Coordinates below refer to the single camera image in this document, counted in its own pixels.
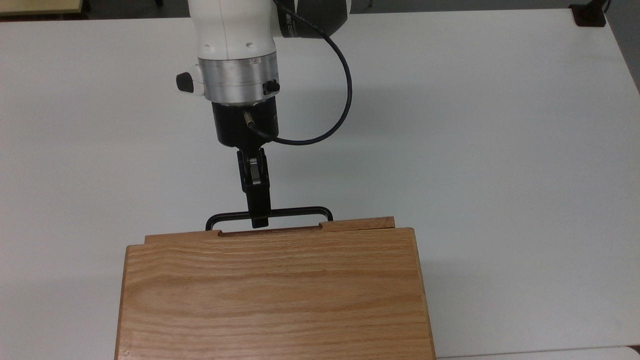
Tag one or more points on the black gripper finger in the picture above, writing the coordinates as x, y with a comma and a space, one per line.
242, 170
260, 202

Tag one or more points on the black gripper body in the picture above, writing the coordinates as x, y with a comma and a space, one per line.
235, 125

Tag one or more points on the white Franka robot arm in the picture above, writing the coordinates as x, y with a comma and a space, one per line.
230, 35

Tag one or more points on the wooden drawer cabinet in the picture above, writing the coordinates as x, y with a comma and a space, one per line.
272, 295

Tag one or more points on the yellow wooden table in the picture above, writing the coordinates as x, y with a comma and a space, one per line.
37, 6

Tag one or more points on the white side table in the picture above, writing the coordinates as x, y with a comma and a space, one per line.
550, 354

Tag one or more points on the black table clamp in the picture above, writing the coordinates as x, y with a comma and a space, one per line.
589, 16

